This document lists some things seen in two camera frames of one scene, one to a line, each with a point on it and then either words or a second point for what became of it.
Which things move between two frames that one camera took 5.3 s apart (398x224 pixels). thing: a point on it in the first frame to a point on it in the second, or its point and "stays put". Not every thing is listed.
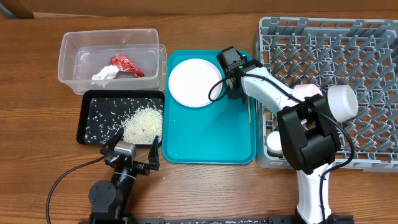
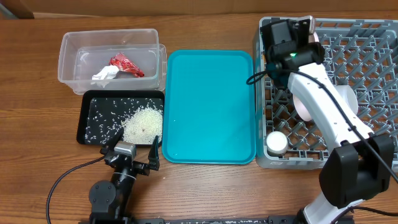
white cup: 274,147 stays put
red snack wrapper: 121,61 stays put
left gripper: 153,158 stays put
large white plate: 190,81 to 313,37
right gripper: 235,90 to 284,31
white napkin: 108,72 stays put
